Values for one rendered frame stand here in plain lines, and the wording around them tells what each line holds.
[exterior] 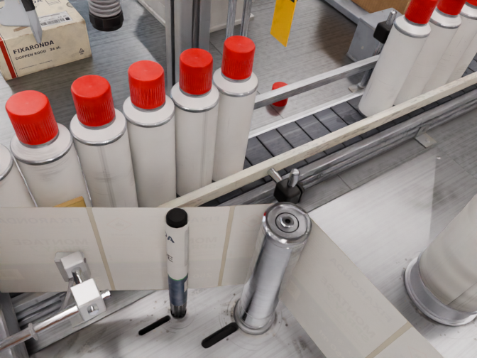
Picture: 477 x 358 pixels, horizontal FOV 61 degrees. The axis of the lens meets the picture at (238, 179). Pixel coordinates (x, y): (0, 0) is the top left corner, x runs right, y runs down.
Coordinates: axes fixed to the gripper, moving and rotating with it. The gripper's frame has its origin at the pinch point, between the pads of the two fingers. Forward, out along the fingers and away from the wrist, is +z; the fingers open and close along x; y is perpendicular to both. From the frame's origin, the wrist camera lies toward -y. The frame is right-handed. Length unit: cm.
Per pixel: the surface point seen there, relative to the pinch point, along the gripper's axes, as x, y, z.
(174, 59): 31.6, -11.8, -7.6
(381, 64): 48, -38, -8
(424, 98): 54, -46, -1
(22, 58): 6.2, 4.0, 2.5
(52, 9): 0.3, -4.5, -1.5
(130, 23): -1.2, -20.1, 6.4
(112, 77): 13.9, -8.6, 6.1
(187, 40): 34.8, -12.1, -12.3
